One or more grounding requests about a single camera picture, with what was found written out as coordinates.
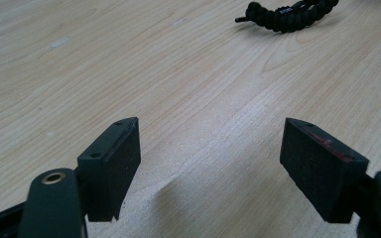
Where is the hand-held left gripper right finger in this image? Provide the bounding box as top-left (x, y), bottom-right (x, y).
top-left (279, 117), bottom-right (370, 224)

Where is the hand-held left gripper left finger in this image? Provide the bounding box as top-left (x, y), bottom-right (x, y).
top-left (76, 116), bottom-right (142, 223)

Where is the black braided bracelet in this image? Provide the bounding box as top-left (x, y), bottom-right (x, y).
top-left (234, 0), bottom-right (340, 34)

